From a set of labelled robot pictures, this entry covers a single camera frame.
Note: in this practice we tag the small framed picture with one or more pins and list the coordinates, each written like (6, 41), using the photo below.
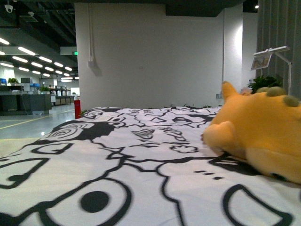
(260, 62)

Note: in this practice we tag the white ceiling security camera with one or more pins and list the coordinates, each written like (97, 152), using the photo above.
(9, 8)

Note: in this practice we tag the black and white patterned bedsheet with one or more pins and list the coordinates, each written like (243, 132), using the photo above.
(132, 167)

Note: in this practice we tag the white wall junction box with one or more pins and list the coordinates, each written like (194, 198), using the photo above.
(91, 64)

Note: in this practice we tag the yellow plush dinosaur toy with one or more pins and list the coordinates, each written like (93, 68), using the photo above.
(263, 128)

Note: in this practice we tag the green potted plant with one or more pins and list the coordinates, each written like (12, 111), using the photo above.
(262, 81)

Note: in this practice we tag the dark office counter desk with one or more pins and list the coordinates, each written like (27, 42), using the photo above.
(25, 104)

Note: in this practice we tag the red fire extinguisher box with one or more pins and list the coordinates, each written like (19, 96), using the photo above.
(77, 108)

